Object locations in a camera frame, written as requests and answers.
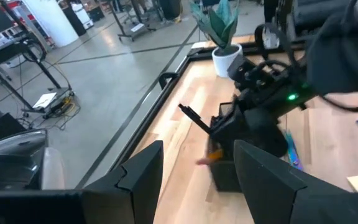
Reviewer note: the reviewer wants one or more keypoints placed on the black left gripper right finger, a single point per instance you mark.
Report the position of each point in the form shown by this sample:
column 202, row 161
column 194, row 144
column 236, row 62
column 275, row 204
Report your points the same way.
column 278, row 196

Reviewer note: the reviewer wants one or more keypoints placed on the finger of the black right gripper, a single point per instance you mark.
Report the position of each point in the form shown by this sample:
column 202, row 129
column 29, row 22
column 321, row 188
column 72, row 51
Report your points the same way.
column 253, row 130

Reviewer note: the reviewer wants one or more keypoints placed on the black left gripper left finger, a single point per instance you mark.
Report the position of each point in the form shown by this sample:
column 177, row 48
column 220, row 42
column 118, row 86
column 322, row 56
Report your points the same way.
column 104, row 205

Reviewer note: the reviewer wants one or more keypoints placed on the orange pencil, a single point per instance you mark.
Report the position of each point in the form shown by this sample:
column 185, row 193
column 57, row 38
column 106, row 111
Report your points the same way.
column 213, row 155

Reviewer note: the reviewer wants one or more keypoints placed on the black mesh desk organizer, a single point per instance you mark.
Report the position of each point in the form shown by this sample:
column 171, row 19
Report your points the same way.
column 225, row 177

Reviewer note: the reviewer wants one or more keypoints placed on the plain black pen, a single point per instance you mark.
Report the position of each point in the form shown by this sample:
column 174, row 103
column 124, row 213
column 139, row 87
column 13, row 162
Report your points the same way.
column 194, row 116

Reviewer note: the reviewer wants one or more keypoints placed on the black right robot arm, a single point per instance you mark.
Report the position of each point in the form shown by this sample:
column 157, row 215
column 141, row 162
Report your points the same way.
column 343, row 53

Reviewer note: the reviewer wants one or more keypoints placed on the green plant in white pot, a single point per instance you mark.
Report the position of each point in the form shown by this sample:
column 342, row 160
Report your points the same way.
column 224, row 31

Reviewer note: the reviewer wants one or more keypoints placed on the black desk lamp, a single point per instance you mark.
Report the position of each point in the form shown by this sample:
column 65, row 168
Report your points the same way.
column 11, row 161

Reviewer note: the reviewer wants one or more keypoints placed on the black rolling cart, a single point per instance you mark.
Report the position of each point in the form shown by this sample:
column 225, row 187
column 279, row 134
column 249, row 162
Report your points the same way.
column 132, row 28

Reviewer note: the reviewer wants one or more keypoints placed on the black rolling equipment stand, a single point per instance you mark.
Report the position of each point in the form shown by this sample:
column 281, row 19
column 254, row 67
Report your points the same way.
column 17, row 53

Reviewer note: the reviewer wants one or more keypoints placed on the white round column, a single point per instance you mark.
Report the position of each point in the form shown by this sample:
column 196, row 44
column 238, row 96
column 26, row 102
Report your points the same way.
column 53, row 21

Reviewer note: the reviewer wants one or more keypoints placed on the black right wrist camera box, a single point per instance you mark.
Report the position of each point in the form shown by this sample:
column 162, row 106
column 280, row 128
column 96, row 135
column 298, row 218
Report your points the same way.
column 244, row 67

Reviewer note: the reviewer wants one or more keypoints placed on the black aluminium table frame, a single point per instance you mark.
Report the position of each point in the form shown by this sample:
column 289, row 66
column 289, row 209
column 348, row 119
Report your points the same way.
column 145, row 124

